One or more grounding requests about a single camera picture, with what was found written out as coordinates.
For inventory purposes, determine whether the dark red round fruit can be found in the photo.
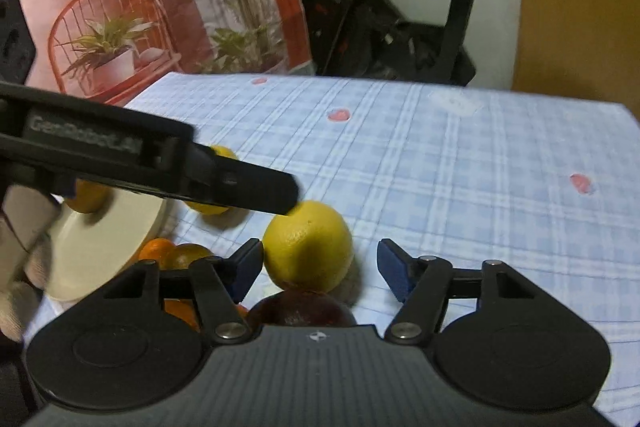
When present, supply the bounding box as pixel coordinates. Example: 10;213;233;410
246;289;358;328

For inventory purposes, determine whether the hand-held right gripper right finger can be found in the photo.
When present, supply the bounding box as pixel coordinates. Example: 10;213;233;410
376;238;541;344

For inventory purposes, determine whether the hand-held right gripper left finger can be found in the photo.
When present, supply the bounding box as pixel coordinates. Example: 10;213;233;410
102;238;265;344

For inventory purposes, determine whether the blue plaid tablecloth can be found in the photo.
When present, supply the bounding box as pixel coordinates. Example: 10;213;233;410
30;72;640;427

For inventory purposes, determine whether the yellow orange round fruit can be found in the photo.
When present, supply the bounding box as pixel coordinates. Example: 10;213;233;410
65;179;113;214

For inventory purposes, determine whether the cream fruit plate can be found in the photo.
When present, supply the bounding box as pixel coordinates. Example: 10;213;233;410
45;187;169;304

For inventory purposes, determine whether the person's left hand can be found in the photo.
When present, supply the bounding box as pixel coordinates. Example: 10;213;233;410
0;234;56;341

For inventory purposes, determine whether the brown wooden panel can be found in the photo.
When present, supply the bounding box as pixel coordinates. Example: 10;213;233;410
511;0;640;122

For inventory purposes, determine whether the large yellow lemon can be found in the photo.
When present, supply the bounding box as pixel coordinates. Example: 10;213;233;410
263;200;354;293

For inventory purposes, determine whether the greenish orange mandarin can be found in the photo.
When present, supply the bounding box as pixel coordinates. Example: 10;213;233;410
162;243;216;271

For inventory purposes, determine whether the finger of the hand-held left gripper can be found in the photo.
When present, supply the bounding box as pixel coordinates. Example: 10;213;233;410
187;144;301;216

